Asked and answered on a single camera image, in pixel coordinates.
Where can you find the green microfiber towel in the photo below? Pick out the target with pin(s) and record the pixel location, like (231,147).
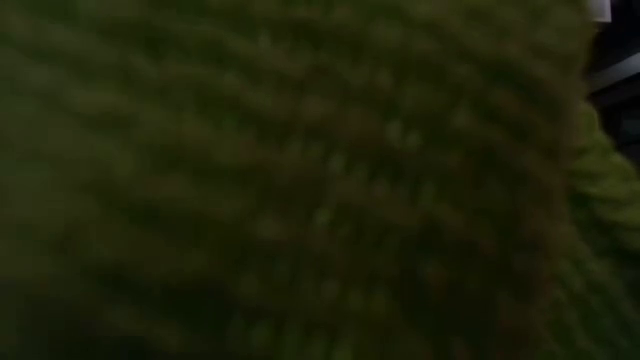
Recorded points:
(300,175)

